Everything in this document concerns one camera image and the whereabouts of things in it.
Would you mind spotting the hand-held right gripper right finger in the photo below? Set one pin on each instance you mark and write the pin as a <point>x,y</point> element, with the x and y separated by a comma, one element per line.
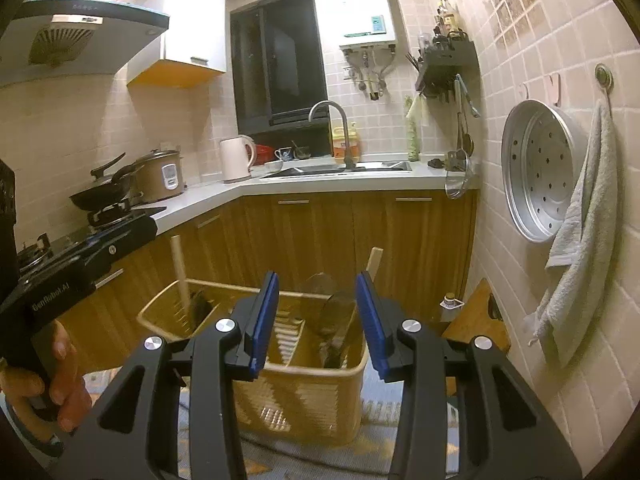
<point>370,325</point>

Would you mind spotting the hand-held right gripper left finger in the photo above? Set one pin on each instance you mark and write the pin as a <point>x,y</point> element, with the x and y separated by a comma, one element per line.
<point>262,325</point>

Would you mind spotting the light wooden chopstick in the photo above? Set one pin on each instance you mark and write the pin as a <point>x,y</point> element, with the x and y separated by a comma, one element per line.
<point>374,260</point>

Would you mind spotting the yellow plastic utensil basket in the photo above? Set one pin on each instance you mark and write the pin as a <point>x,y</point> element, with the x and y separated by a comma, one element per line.
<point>300,400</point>

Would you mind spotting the person's left hand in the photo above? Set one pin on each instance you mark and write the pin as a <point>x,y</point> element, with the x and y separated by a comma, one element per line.
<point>72,390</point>

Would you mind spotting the black gas stove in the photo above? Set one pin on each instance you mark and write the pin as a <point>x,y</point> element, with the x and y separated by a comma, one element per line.
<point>105,220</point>

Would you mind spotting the small capped bottle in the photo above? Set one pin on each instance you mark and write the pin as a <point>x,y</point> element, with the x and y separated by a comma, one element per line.
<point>451,305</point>

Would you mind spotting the black wok with lid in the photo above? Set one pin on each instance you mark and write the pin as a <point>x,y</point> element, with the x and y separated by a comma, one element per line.
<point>100,195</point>

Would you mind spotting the wooden cutting board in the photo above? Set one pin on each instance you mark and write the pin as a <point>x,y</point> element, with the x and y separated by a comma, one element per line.
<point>475,325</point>

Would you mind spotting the wooden kitchen base cabinets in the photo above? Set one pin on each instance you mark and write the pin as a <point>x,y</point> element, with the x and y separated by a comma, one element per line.
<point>320,230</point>

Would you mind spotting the white kitchen countertop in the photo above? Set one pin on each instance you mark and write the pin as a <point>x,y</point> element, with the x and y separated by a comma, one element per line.
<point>210,192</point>

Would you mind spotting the beige rice cooker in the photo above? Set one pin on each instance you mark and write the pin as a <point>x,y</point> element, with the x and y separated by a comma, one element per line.
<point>160,177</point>

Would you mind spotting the steel kitchen sink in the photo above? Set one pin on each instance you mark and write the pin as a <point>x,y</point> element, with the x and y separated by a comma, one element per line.
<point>350,167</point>

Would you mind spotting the white ceramic bowl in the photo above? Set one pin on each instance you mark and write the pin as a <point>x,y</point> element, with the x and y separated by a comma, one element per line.
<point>274,166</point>

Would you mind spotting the white electric kettle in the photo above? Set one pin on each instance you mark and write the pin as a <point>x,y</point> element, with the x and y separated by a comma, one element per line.
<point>235,160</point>

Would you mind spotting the patterned ceramic cup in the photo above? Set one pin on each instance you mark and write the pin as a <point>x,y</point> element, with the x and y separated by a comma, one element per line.
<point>283,154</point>

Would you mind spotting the yellow detergent bottle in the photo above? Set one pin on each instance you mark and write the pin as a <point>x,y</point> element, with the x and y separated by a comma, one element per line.
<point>350,142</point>

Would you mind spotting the metal kitchen faucet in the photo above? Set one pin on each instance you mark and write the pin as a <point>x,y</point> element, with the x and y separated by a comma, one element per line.
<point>347,140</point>

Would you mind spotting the hanging metal skimmer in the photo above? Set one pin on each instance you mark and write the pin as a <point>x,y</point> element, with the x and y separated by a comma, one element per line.
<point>465,137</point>

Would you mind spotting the white hanging rag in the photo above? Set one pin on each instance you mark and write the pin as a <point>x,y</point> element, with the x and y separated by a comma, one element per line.
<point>413,107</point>

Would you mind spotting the grey green hanging towel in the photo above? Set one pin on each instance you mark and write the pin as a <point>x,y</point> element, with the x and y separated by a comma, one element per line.
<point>585,260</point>

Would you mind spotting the round metal steamer tray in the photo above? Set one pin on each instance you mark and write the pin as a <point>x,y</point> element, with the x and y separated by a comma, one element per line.
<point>540,170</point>

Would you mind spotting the hanging metal tongs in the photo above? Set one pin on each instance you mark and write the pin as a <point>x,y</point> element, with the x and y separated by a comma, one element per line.
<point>465,95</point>

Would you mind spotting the water heater pipes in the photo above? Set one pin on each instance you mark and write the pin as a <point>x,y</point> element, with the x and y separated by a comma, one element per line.
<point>370,72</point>

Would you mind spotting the grey range hood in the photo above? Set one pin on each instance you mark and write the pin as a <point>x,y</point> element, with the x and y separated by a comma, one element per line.
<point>90,25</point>

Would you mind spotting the dark window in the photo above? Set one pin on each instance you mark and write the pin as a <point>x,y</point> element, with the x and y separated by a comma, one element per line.
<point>280,60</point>

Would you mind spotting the row of seasoning bottles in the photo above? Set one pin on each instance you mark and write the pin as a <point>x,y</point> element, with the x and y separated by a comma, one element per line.
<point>447,20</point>

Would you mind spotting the white water heater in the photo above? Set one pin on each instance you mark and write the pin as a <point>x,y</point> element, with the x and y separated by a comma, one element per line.
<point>355,10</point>

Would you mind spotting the wall socket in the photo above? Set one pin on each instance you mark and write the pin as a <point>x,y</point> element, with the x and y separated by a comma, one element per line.
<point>347,72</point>

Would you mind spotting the black wall spice rack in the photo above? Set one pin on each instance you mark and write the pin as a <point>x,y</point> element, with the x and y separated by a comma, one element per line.
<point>450,57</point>

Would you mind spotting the white wall hook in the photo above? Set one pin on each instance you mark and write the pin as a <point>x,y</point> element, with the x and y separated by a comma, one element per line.
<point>553,88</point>
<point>523,91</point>

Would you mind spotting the white wall cabinet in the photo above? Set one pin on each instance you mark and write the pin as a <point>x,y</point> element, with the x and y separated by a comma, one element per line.
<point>190,15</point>

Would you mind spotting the metal wall hook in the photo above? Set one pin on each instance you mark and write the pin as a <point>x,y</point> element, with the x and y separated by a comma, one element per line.
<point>604,77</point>

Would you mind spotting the decorated wall tiles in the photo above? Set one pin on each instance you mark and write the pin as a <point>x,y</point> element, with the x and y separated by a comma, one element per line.
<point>510,0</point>

